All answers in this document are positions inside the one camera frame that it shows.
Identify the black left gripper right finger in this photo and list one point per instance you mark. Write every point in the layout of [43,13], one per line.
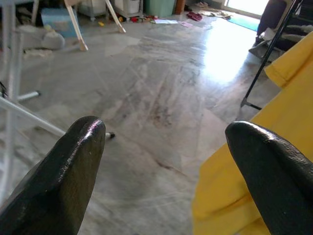
[276,181]

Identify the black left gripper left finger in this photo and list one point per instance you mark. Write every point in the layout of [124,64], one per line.
[56,181]

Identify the yellow garment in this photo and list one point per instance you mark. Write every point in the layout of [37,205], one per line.
[288,98]

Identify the light blue folding table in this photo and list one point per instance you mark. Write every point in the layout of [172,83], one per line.
[14,73]

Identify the black metal drying rack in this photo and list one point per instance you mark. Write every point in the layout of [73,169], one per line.
[266,56]

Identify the white baby high chair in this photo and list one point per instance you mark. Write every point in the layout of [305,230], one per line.
[80,36]

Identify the blue plastic box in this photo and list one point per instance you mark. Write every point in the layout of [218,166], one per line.
[60,22]

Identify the blue floor mat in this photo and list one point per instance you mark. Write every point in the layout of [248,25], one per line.
[244,22]

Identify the beige floor cloth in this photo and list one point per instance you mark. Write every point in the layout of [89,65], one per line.
[216,12]

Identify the red cloth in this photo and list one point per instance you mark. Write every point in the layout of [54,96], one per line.
[194,16]

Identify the grey storage cart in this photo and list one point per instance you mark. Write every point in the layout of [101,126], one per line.
[127,6]

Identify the white paper sheet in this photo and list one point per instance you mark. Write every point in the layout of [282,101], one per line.
[166,21]

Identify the green bin white lid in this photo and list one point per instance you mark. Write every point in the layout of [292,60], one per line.
[160,7]

